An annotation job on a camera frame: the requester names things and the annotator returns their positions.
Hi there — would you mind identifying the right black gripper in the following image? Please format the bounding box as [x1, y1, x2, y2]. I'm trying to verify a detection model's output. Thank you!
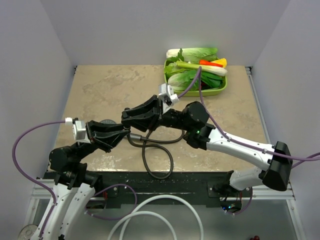
[121, 96, 191, 134]

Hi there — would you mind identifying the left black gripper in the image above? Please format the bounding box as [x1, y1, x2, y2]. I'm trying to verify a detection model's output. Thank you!
[72, 118, 130, 162]

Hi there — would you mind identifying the grey shower head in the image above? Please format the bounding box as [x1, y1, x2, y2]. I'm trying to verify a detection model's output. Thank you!
[100, 119, 116, 124]

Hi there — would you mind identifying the black shower hose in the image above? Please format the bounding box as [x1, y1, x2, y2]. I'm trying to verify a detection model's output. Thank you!
[127, 128, 186, 180]

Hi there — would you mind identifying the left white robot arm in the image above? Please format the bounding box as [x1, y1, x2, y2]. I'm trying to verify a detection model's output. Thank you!
[31, 117, 130, 240]

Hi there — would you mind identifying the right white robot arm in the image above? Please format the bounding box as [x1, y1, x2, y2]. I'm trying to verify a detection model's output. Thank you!
[121, 95, 293, 197]

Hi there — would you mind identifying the napa cabbage in front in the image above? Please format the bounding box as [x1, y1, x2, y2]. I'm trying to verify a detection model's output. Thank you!
[167, 69, 197, 92]

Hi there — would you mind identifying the napa cabbage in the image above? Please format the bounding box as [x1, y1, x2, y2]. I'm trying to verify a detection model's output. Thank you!
[167, 69, 197, 92]
[166, 47, 218, 64]

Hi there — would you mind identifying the green vegetable tray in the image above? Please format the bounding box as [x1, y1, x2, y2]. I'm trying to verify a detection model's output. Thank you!
[163, 57, 228, 98]

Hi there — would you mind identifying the napa cabbage at back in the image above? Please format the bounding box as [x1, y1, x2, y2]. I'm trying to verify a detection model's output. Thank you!
[166, 47, 218, 64]

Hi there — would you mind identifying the dark green leafy vegetable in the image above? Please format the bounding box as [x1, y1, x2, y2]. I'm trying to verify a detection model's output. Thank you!
[200, 71, 223, 89]

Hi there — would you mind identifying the orange carrot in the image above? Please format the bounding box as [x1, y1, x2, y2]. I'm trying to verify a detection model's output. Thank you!
[199, 59, 224, 68]

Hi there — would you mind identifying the green celery stalk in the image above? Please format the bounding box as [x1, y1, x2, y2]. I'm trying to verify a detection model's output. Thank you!
[174, 60, 228, 77]

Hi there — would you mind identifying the yellow pepper piece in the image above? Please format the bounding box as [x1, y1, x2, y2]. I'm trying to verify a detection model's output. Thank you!
[212, 58, 228, 68]

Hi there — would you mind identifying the tin can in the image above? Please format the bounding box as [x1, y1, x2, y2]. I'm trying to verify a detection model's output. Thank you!
[17, 224, 38, 240]

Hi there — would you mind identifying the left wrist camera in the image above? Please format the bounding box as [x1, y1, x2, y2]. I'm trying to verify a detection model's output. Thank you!
[65, 117, 91, 144]

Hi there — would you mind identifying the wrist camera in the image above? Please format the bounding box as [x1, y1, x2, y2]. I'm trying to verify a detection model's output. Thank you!
[65, 117, 91, 144]
[158, 83, 179, 114]

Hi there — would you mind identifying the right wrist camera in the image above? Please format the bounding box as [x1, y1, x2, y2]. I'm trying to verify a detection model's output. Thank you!
[158, 83, 179, 114]

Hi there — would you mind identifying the white hose loop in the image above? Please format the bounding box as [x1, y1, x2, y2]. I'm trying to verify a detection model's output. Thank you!
[106, 193, 204, 240]

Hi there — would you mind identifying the black mounting base plate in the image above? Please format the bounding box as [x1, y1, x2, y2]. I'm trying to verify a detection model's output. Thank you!
[42, 171, 253, 210]

